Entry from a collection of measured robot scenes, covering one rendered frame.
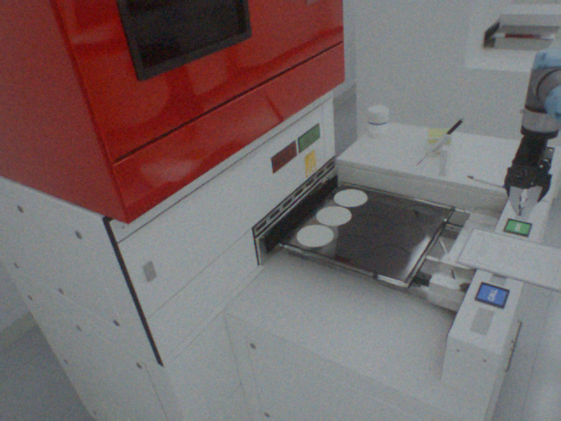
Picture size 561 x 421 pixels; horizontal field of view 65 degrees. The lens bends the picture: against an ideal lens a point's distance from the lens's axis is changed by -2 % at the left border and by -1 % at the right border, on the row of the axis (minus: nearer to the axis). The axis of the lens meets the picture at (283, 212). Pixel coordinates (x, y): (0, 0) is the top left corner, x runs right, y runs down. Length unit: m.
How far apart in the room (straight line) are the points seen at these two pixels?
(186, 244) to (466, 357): 0.60
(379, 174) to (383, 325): 0.53
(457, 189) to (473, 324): 0.53
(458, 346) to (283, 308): 0.44
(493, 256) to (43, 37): 0.95
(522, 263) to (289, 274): 0.57
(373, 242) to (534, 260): 0.37
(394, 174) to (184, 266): 0.72
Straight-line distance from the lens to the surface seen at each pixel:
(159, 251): 0.94
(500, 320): 0.96
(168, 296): 1.00
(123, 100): 0.75
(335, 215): 1.31
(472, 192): 1.36
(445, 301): 1.10
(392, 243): 1.21
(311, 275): 1.23
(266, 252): 1.24
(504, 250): 1.13
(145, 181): 0.80
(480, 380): 0.97
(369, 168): 1.44
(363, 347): 1.05
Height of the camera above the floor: 1.63
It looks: 33 degrees down
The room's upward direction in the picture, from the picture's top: 7 degrees counter-clockwise
